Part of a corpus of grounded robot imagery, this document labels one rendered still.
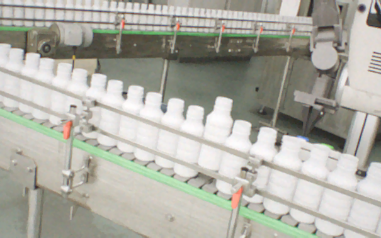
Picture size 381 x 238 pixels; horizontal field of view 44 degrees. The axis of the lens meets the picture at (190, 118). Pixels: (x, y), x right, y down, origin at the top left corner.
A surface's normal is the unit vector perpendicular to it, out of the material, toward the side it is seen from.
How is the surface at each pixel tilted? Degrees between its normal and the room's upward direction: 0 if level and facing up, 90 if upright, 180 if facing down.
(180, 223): 90
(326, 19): 101
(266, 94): 91
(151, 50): 90
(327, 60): 70
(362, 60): 90
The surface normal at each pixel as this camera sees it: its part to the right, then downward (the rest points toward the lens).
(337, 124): -0.72, 0.10
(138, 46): 0.68, 0.34
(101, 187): -0.48, 0.20
